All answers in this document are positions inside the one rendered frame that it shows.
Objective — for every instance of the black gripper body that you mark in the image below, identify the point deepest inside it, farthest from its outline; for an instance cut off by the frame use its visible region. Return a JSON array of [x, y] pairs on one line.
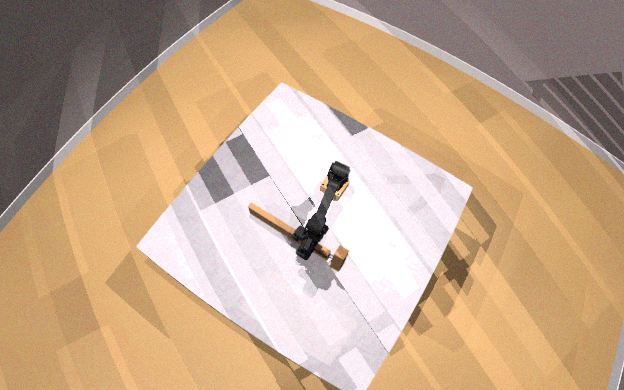
[[305, 257]]

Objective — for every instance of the wooden post with vertical slot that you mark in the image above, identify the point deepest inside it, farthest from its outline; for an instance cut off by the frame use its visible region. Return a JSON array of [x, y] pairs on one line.
[[339, 258]]

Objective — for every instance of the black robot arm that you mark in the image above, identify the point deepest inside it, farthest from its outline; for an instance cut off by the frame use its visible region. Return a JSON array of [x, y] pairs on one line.
[[337, 177]]

